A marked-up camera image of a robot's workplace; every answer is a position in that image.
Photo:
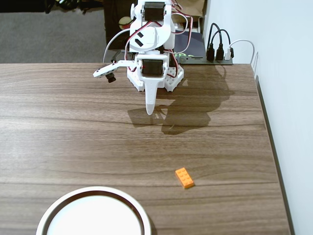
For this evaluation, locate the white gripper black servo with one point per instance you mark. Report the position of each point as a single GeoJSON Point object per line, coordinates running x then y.
{"type": "Point", "coordinates": [152, 67]}

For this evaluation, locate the orange lego block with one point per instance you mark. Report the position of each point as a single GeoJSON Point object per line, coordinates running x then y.
{"type": "Point", "coordinates": [185, 178]}

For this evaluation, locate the black electronics box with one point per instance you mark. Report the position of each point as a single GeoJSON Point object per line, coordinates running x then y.
{"type": "Point", "coordinates": [195, 44]}

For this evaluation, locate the round red white object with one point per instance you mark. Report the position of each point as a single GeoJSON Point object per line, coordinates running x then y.
{"type": "Point", "coordinates": [124, 22]}

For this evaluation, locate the dark cabinet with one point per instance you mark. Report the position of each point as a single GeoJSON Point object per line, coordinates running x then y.
{"type": "Point", "coordinates": [112, 24]}

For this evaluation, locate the brown paper bag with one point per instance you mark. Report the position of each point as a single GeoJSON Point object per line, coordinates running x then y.
{"type": "Point", "coordinates": [193, 9]}

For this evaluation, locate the black equipment pile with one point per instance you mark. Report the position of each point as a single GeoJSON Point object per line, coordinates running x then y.
{"type": "Point", "coordinates": [24, 5]}

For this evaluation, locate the wrist camera on white mount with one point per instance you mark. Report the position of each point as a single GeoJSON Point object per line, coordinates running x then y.
{"type": "Point", "coordinates": [107, 69]}

